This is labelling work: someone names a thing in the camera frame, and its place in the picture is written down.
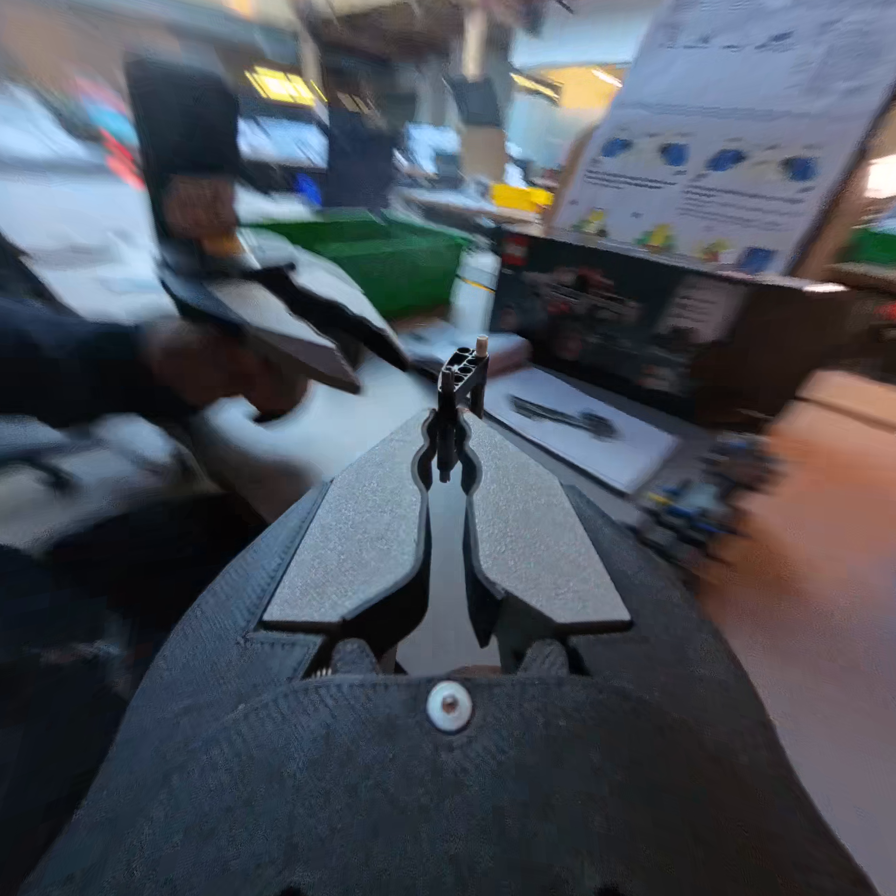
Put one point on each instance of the person's left forearm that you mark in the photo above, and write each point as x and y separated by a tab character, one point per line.
70	360

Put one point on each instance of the printed instruction poster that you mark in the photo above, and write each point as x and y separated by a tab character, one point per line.
714	140

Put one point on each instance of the white bottle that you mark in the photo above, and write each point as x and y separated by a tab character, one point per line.
472	287

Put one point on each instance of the small black lego piece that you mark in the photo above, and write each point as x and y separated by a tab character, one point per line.
458	371

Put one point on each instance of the green plastic bin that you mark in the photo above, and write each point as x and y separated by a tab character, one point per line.
378	259

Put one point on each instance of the yellow box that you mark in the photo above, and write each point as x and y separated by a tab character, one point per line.
521	197

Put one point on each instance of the white instruction booklet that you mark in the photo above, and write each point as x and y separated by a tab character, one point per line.
595	441

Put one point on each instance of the black lego set box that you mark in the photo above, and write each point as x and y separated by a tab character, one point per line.
630	329

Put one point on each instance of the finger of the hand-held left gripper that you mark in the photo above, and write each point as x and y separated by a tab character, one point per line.
294	343
336	294

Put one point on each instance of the person's left hand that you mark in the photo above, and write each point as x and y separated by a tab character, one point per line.
210	371

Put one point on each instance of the pile of loose lego pieces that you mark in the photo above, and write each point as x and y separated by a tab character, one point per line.
700	497

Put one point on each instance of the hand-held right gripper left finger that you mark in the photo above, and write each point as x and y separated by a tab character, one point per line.
350	539

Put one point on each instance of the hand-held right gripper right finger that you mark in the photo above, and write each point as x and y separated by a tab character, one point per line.
546	539

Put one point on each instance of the dark clothing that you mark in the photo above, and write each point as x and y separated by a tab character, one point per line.
70	700

